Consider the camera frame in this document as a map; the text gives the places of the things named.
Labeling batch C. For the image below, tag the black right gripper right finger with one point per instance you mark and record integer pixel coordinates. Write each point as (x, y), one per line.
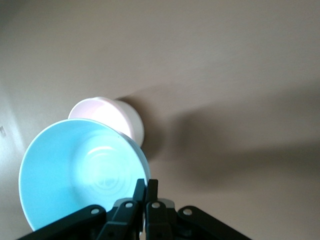
(160, 220)

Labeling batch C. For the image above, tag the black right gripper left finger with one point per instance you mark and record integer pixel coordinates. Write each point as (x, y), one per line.
(122, 217)

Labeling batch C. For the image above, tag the light blue plastic bowl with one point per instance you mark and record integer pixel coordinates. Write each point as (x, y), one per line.
(62, 162)

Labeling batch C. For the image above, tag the pale pink plastic bowl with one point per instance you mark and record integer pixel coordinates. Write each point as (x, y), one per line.
(87, 110)

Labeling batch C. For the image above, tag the white plastic bowl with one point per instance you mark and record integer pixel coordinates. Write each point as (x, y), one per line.
(136, 125)

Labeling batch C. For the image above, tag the brown table cover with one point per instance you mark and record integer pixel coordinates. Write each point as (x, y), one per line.
(212, 62)

